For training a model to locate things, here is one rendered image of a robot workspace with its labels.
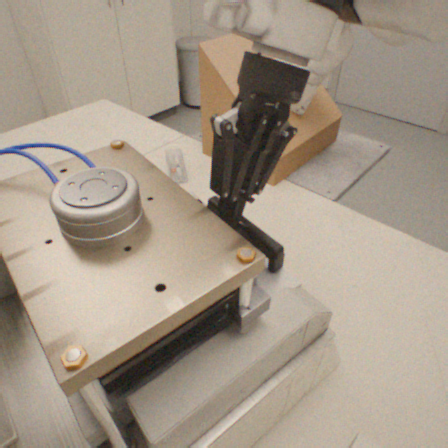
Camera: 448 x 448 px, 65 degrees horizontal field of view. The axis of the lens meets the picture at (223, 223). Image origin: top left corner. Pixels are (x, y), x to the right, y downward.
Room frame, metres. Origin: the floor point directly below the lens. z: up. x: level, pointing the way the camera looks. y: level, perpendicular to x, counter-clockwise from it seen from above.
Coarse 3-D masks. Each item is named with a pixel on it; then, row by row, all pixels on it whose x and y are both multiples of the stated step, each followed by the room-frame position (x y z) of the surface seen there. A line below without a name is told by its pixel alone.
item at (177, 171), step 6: (168, 150) 1.00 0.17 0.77; (174, 150) 1.00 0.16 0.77; (180, 150) 1.00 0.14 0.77; (168, 156) 0.96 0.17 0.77; (174, 156) 0.96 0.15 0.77; (180, 156) 0.96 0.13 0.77; (168, 162) 0.92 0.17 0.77; (174, 162) 0.92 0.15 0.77; (180, 162) 0.92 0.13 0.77; (168, 168) 0.89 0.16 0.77; (174, 168) 0.89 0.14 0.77; (180, 168) 0.89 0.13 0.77; (168, 174) 0.86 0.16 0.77; (174, 174) 0.86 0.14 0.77; (180, 174) 0.86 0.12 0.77; (186, 174) 0.86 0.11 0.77; (174, 180) 0.83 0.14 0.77
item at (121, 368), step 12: (228, 300) 0.23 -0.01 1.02; (204, 312) 0.21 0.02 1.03; (180, 324) 0.19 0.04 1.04; (192, 324) 0.20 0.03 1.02; (168, 336) 0.18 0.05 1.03; (144, 348) 0.17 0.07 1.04; (156, 348) 0.17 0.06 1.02; (132, 360) 0.16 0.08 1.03; (108, 372) 0.15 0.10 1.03; (120, 372) 0.15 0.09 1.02
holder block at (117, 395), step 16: (208, 320) 0.22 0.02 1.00; (224, 320) 0.23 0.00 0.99; (192, 336) 0.20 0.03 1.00; (208, 336) 0.21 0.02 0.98; (160, 352) 0.18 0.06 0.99; (176, 352) 0.19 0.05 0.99; (144, 368) 0.17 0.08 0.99; (160, 368) 0.17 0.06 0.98; (112, 384) 0.15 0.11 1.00; (128, 384) 0.15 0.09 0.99; (144, 384) 0.16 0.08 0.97; (112, 400) 0.14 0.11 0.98
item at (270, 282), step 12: (204, 204) 0.46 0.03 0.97; (264, 264) 0.33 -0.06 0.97; (264, 276) 0.31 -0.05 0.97; (276, 276) 0.31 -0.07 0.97; (288, 276) 0.31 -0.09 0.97; (264, 288) 0.29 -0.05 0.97; (276, 288) 0.29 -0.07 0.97; (72, 396) 0.15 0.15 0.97; (72, 408) 0.14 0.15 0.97; (84, 408) 0.14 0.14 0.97; (120, 408) 0.14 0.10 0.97; (84, 420) 0.13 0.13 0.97; (96, 420) 0.13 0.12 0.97; (84, 432) 0.12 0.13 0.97; (96, 432) 0.12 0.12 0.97; (96, 444) 0.12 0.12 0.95
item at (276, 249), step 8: (208, 200) 0.43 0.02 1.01; (216, 200) 0.42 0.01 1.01; (216, 208) 0.41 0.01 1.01; (240, 224) 0.37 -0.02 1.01; (248, 224) 0.37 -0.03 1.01; (240, 232) 0.36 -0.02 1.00; (248, 232) 0.35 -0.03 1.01; (256, 232) 0.35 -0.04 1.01; (264, 232) 0.35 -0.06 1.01; (248, 240) 0.35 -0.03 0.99; (256, 240) 0.34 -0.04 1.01; (264, 240) 0.33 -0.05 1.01; (272, 240) 0.33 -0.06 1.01; (256, 248) 0.34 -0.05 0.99; (264, 248) 0.33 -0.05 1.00; (272, 248) 0.32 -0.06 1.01; (280, 248) 0.32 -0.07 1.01; (272, 256) 0.31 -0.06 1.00; (280, 256) 0.32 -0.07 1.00; (272, 264) 0.31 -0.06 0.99; (280, 264) 0.32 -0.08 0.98
